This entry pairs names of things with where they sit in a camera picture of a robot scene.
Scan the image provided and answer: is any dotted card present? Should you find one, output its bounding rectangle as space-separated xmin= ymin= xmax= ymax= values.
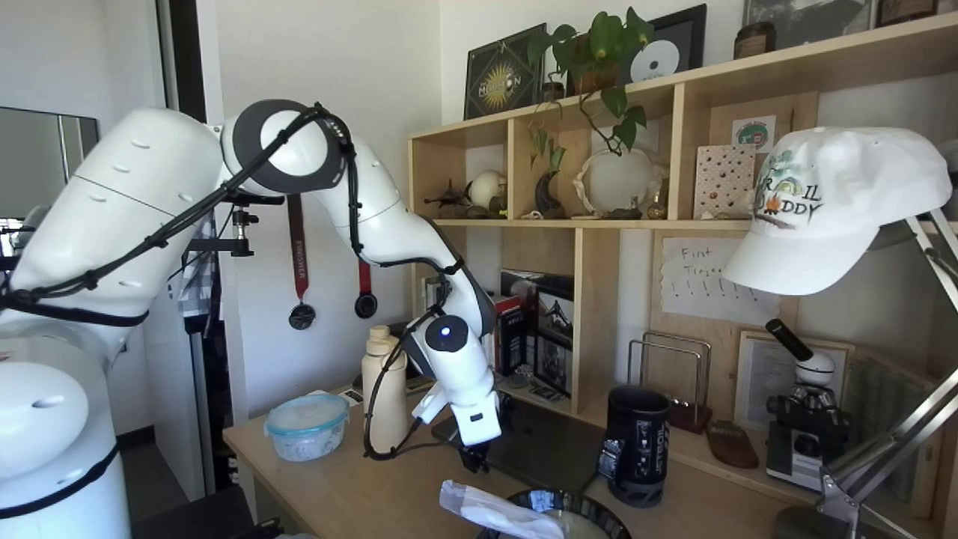
xmin=693 ymin=142 xmax=765 ymax=222

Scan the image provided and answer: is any black white microscope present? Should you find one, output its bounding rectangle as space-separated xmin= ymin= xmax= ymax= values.
xmin=760 ymin=313 xmax=856 ymax=494

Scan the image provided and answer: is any black frame with disc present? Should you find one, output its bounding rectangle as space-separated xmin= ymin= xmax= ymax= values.
xmin=627 ymin=0 xmax=711 ymax=86

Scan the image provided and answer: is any small plant dark vase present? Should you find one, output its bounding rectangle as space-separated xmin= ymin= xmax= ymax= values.
xmin=528 ymin=132 xmax=571 ymax=222

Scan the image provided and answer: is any sketch paper sheet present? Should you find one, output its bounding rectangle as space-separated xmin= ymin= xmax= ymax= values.
xmin=655 ymin=234 xmax=786 ymax=328

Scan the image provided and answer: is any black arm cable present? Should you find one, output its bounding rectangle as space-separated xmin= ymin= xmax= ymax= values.
xmin=0 ymin=102 xmax=467 ymax=461

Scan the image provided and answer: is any black framed double photo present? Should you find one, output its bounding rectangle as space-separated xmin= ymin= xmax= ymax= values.
xmin=530 ymin=271 xmax=577 ymax=401

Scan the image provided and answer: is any wooden shelf unit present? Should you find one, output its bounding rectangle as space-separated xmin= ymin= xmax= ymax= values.
xmin=405 ymin=8 xmax=958 ymax=503

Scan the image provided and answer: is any white round shell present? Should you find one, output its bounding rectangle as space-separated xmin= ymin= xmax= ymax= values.
xmin=465 ymin=168 xmax=513 ymax=216

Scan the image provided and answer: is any brown leather pouch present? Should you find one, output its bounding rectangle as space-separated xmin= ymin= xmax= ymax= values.
xmin=703 ymin=416 xmax=765 ymax=469

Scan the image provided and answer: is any clear container blue lid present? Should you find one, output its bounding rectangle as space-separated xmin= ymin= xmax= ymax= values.
xmin=265 ymin=385 xmax=354 ymax=464

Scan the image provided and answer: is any white plastic wrapper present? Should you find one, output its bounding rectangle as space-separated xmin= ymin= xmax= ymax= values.
xmin=437 ymin=475 xmax=570 ymax=539

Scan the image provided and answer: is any cream plastic bottle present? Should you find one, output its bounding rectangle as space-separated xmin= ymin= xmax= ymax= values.
xmin=360 ymin=324 xmax=413 ymax=458

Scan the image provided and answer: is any metal wire stand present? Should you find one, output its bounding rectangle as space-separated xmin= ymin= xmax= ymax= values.
xmin=627 ymin=328 xmax=717 ymax=434

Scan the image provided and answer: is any silver desk lamp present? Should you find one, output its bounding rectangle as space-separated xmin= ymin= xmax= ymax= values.
xmin=768 ymin=210 xmax=958 ymax=539

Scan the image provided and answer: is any black shadow box frame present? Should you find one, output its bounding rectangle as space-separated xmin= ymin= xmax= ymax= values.
xmin=461 ymin=23 xmax=551 ymax=121

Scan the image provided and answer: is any brown driftwood piece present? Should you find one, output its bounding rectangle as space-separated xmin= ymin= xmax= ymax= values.
xmin=422 ymin=175 xmax=474 ymax=217

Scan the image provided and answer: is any white printed baseball cap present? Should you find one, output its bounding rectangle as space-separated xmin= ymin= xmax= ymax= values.
xmin=721 ymin=121 xmax=956 ymax=300

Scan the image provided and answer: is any red lanyard black disc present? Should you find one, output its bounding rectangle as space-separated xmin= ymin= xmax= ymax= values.
xmin=286 ymin=192 xmax=320 ymax=331
xmin=350 ymin=256 xmax=380 ymax=324

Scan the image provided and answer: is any black mug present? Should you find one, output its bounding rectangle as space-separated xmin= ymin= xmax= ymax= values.
xmin=597 ymin=383 xmax=676 ymax=509

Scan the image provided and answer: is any gray framed picture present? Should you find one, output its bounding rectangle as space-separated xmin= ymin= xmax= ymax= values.
xmin=744 ymin=0 xmax=877 ymax=48

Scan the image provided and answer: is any small art card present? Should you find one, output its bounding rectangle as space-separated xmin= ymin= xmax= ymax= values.
xmin=732 ymin=112 xmax=783 ymax=153

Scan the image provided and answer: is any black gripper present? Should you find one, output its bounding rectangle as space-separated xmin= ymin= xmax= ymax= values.
xmin=456 ymin=428 xmax=506 ymax=475

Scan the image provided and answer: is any dark bowl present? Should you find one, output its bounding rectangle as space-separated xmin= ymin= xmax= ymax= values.
xmin=503 ymin=484 xmax=634 ymax=539

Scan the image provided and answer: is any green trailing plant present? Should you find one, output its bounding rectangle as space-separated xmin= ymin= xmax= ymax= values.
xmin=525 ymin=5 xmax=658 ymax=157

